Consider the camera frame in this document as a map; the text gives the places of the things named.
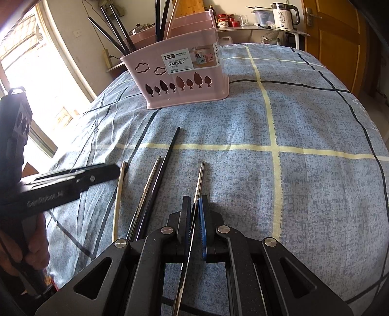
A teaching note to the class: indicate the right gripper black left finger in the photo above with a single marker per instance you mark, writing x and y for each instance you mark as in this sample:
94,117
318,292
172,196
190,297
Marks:
184,224

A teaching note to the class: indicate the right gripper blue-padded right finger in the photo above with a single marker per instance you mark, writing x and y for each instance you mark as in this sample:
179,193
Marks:
206,227

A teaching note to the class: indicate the silver metal chopstick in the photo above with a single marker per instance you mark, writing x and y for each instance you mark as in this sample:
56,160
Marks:
185,265

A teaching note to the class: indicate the cream white chopstick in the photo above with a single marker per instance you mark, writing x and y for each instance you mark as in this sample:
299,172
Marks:
114,235

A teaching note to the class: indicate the steel kitchen table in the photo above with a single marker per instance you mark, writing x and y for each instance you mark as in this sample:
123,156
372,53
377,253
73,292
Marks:
296,33

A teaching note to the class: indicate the person's left hand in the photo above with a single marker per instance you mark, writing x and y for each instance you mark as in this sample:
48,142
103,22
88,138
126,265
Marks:
38,255

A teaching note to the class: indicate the long black chopstick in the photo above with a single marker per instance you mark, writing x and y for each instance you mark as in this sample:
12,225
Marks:
145,219

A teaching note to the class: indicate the blue checked tablecloth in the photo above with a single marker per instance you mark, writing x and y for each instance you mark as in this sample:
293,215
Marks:
291,154

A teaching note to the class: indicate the pink plastic utensil basket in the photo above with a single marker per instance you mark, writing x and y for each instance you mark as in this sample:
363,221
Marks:
183,68

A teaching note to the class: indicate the black chopstick in basket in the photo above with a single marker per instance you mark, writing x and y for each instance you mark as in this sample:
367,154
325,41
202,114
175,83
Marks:
118,46
126,44

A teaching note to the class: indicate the red jars group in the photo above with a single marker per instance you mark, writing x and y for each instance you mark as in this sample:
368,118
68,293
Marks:
226,21

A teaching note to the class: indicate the stainless steel steamer pot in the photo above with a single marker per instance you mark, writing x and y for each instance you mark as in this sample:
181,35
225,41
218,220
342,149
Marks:
140,28

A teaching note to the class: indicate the bamboo cutting board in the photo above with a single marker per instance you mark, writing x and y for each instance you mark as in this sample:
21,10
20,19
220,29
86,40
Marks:
183,8

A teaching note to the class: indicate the white electric kettle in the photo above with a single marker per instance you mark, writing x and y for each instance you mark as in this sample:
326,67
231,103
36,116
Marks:
285,16

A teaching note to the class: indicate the brown wooden door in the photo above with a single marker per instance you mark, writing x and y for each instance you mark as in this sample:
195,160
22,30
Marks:
338,39

